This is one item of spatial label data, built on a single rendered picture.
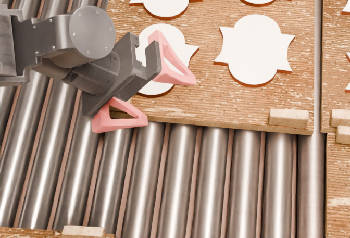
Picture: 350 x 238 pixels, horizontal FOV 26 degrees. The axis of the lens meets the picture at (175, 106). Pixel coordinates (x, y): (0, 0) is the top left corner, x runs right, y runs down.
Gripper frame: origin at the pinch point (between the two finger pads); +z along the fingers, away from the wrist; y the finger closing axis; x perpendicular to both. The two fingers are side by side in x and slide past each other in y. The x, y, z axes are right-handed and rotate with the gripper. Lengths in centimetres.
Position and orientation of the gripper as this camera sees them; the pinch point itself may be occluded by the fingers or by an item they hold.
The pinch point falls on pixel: (165, 99)
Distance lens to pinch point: 95.5
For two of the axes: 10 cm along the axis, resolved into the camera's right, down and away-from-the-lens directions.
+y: 6.3, -5.2, -5.7
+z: 7.7, 3.3, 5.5
